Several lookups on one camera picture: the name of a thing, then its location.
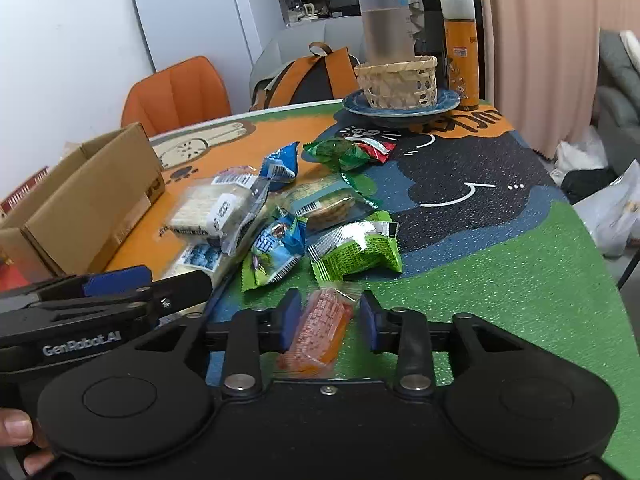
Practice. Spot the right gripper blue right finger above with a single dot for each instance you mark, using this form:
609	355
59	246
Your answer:
405	334

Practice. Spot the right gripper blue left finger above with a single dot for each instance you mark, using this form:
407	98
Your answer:
251	334

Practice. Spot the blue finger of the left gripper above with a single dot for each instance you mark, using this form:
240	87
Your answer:
117	282

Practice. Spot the small red candy packet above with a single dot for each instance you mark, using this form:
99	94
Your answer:
320	332

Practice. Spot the blue green snack packet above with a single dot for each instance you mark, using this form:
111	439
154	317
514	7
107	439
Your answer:
276	250

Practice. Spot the light green snack packet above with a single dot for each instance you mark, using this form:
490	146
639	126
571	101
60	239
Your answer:
356	247

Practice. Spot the white sandwich cracker package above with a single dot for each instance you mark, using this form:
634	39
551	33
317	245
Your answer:
220	210

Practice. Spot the round biscuit packet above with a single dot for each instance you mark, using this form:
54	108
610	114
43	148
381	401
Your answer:
326	203

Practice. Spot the dark green snack packet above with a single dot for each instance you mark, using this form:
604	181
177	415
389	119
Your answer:
347	154

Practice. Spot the long bread package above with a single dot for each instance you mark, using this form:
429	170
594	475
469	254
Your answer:
202	257

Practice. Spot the person's left hand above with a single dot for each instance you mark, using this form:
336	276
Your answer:
17	429

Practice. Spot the brown cardboard box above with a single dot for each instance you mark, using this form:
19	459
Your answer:
74	220

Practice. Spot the colourful cat table mat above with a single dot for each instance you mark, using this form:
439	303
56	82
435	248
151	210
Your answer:
535	369

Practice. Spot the red plastic basket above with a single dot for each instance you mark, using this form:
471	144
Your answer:
19	193

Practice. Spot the orange chair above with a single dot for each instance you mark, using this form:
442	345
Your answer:
181	95

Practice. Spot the blue ceramic plate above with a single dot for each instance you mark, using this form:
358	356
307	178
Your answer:
357	104

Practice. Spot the white plastic bag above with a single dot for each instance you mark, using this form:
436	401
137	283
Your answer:
611	216

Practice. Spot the woven bamboo basket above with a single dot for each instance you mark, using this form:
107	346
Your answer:
401	85

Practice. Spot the orange black backpack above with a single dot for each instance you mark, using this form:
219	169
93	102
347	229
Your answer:
325	74

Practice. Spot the white refrigerator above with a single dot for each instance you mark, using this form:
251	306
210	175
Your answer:
231	33

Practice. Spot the clear bottle purple cap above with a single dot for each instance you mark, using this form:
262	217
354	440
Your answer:
387	31

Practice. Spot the grey sofa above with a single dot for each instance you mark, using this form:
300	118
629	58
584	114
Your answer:
616	104

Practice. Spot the orange spray can white cap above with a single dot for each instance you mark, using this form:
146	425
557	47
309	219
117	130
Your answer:
463	64

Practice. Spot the pink curtain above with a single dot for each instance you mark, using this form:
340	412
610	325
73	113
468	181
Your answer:
541	62

